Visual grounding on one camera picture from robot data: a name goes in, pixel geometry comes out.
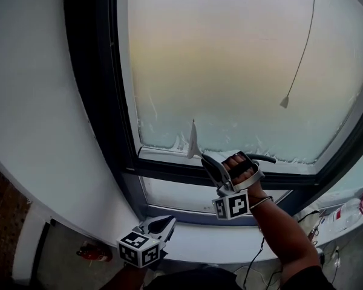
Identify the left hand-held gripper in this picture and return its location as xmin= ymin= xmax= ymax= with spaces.
xmin=117 ymin=214 xmax=177 ymax=269

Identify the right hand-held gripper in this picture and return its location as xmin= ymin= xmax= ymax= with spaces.
xmin=200 ymin=151 xmax=266 ymax=221

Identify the white squeegee with red blade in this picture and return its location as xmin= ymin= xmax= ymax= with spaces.
xmin=186 ymin=118 xmax=206 ymax=160

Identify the frosted window glass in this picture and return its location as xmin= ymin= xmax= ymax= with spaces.
xmin=127 ymin=0 xmax=363 ymax=166

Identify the person's left forearm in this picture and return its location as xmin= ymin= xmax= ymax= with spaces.
xmin=99 ymin=262 xmax=149 ymax=290

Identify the person's right forearm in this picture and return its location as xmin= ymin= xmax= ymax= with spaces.
xmin=247 ymin=188 xmax=322 ymax=285

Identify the person's right hand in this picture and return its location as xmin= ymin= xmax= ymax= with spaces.
xmin=221 ymin=152 xmax=255 ymax=185

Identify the clear window pane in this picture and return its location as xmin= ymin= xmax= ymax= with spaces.
xmin=140 ymin=176 xmax=293 ymax=214

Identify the white windowsill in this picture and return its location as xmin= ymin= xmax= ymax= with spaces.
xmin=136 ymin=184 xmax=363 ymax=266

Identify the person's black shirt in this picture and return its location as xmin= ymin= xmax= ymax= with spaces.
xmin=144 ymin=264 xmax=337 ymax=290

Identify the red fire extinguisher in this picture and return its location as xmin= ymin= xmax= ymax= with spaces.
xmin=76 ymin=241 xmax=113 ymax=263

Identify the wide frosted window pane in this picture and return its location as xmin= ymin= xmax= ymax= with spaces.
xmin=319 ymin=158 xmax=363 ymax=205

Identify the clear plastic bottle red label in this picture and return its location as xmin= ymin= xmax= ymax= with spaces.
xmin=321 ymin=192 xmax=363 ymax=234

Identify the grey framed window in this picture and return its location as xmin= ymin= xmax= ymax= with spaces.
xmin=62 ymin=0 xmax=363 ymax=227

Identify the black window handle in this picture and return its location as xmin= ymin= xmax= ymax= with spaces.
xmin=247 ymin=153 xmax=277 ymax=164

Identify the thin wrist bracelet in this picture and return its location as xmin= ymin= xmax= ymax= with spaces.
xmin=248 ymin=195 xmax=275 ymax=210

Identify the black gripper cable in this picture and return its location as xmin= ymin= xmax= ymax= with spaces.
xmin=243 ymin=234 xmax=284 ymax=288

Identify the window blind pull cord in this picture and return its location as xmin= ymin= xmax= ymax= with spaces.
xmin=279 ymin=0 xmax=319 ymax=109

